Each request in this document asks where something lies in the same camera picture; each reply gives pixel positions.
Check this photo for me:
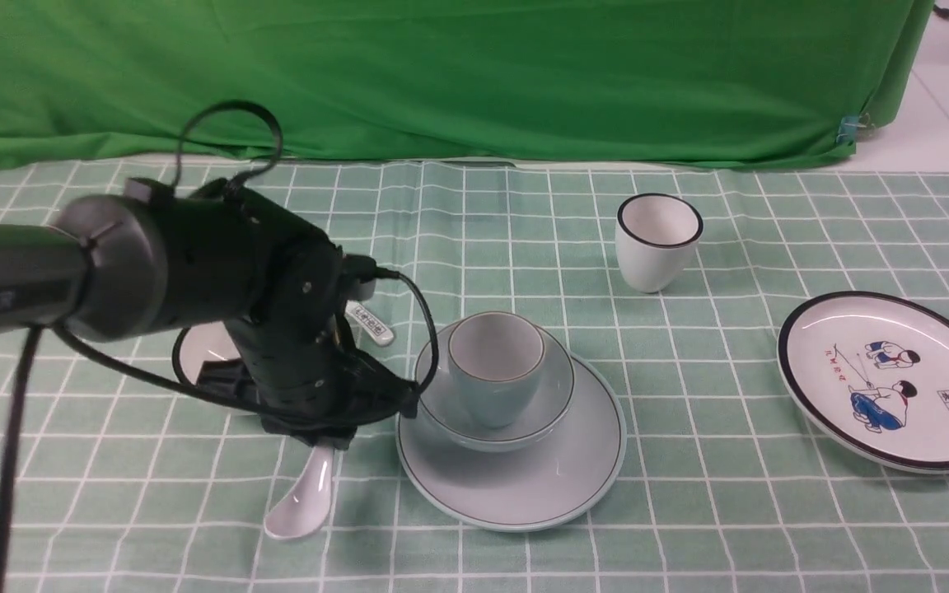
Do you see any plain white ceramic spoon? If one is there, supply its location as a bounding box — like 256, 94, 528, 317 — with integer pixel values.
263, 444, 335, 540

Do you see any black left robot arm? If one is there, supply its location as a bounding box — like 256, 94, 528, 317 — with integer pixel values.
0, 179, 430, 450

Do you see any white plate with cartoon print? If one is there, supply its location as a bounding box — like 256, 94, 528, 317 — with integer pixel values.
777, 292, 949, 475

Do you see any pale blue ceramic bowl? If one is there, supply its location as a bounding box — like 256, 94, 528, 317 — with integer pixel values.
417, 322, 576, 453

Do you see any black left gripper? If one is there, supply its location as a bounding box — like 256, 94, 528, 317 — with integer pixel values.
194, 247, 422, 450

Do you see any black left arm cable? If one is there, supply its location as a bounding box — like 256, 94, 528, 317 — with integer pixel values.
0, 100, 441, 593

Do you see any white cup with black rim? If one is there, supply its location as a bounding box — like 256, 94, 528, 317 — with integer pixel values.
615, 193, 704, 294

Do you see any pale blue ceramic cup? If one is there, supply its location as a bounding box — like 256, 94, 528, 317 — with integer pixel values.
446, 311, 547, 429

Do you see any green checkered tablecloth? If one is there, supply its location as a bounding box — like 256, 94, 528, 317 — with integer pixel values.
7, 164, 949, 592

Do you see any green backdrop cloth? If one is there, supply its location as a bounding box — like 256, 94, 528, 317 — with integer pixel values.
0, 1, 933, 170

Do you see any white spoon with printed handle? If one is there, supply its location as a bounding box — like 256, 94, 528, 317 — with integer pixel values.
345, 301, 395, 347

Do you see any white bowl with black rim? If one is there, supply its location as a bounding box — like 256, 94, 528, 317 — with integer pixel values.
171, 323, 251, 401

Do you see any pale blue large plate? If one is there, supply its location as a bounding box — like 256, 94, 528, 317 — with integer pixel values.
395, 354, 628, 533

